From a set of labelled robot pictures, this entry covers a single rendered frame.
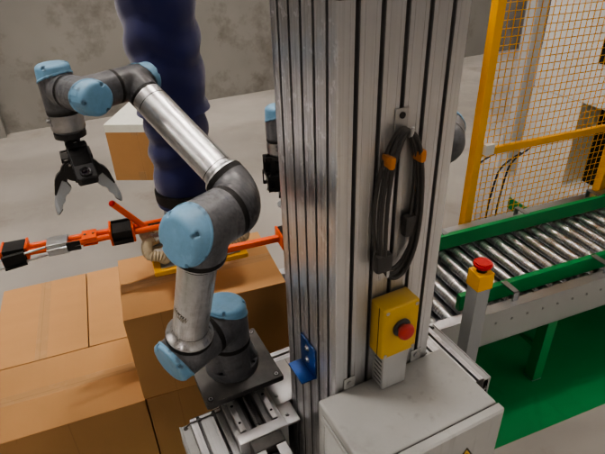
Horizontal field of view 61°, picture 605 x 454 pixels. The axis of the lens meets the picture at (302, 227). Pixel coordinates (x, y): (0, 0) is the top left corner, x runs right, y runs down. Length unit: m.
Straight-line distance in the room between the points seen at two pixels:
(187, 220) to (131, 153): 2.69
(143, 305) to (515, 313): 1.63
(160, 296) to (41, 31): 5.36
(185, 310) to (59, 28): 6.04
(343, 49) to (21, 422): 1.89
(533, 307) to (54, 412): 2.09
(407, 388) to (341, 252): 0.40
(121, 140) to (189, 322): 2.54
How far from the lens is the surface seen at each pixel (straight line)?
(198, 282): 1.09
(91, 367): 2.39
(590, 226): 3.46
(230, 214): 1.01
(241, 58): 7.54
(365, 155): 0.88
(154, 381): 2.13
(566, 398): 3.05
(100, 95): 1.17
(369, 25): 0.82
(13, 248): 1.97
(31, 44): 7.03
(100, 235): 1.93
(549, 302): 2.70
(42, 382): 2.41
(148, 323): 1.94
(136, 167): 3.68
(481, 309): 2.08
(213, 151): 1.12
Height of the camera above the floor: 2.12
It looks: 31 degrees down
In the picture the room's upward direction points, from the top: 2 degrees counter-clockwise
